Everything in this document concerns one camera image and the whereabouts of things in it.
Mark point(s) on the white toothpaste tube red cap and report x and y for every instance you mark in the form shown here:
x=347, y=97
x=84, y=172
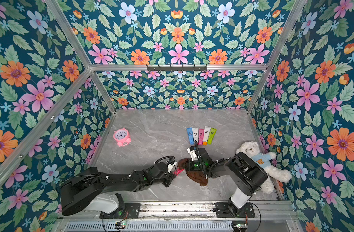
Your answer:
x=195, y=133

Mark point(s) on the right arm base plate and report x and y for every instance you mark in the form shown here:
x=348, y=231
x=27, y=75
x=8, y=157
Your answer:
x=229, y=210

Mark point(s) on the white toothpaste tube orange cap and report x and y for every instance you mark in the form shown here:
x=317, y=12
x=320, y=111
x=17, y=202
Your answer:
x=206, y=135

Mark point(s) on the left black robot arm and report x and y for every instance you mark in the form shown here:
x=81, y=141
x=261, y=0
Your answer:
x=80, y=191

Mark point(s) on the brown cloth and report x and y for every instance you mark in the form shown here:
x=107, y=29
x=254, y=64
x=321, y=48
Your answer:
x=196, y=176

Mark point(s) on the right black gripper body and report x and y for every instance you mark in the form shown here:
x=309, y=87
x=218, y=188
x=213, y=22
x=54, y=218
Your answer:
x=189, y=165

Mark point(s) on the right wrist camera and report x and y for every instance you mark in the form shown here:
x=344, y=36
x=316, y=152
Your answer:
x=192, y=152

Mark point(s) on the pink toothpaste tube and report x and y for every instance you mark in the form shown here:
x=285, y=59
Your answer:
x=200, y=136

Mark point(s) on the pink alarm clock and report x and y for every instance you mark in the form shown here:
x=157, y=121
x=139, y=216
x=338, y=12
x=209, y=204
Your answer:
x=122, y=137

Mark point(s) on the magenta toothpaste tube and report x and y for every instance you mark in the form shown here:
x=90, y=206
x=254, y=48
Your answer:
x=178, y=171

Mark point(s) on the green toothpaste tube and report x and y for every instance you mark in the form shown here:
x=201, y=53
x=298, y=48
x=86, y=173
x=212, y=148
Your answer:
x=211, y=136

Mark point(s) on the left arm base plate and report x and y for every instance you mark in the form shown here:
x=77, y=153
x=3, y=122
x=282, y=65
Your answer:
x=125, y=211

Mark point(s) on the white teddy bear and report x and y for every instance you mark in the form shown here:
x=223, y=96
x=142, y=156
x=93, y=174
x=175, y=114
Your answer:
x=252, y=150

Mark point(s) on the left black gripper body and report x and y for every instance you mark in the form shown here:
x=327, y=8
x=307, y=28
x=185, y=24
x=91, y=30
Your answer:
x=166, y=180

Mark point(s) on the blue toothpaste tube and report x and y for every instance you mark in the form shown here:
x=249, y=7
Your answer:
x=190, y=136

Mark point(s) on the metal hook rail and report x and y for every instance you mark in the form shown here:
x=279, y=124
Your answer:
x=172, y=68

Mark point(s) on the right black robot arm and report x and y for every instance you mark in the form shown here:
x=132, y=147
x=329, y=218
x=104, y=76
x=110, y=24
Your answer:
x=246, y=174

